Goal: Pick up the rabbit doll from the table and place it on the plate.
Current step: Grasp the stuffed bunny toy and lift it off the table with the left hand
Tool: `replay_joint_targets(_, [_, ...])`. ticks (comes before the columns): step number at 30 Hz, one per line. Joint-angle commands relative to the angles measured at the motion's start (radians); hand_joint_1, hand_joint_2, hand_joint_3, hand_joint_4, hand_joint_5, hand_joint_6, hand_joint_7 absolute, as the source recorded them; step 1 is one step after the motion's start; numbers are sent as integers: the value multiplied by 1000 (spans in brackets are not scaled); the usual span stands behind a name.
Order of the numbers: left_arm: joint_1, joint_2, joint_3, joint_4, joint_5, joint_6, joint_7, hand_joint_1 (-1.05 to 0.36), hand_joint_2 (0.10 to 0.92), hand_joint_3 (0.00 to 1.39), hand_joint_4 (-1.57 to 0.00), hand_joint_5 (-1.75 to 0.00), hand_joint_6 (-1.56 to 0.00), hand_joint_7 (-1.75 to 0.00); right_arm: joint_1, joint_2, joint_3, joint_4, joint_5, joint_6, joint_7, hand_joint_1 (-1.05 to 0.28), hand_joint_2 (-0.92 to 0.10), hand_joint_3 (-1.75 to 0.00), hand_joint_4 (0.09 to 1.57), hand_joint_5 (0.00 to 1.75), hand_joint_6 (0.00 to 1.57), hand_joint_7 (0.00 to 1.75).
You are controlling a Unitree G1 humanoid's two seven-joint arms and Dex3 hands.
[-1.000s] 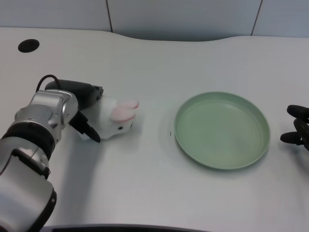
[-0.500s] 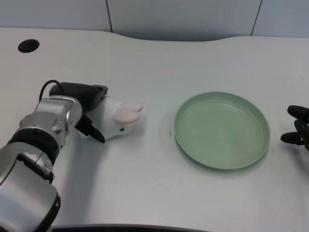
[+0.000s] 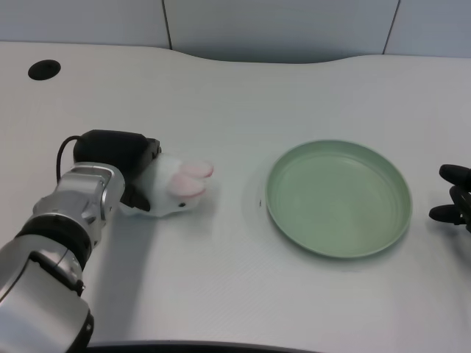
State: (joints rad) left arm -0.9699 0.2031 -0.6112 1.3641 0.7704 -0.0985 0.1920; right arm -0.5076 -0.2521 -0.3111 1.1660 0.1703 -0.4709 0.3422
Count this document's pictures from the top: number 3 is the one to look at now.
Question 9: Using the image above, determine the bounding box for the black round table grommet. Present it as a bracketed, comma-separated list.
[28, 59, 62, 81]

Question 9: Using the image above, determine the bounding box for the white plush rabbit doll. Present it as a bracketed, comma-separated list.
[118, 154, 215, 218]

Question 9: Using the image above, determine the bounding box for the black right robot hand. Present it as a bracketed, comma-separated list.
[428, 164, 471, 233]

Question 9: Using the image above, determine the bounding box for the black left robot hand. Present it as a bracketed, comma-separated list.
[72, 129, 163, 213]

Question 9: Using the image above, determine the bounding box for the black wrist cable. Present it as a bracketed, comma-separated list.
[55, 135, 81, 184]

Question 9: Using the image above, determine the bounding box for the green round plate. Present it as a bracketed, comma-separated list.
[265, 139, 414, 261]

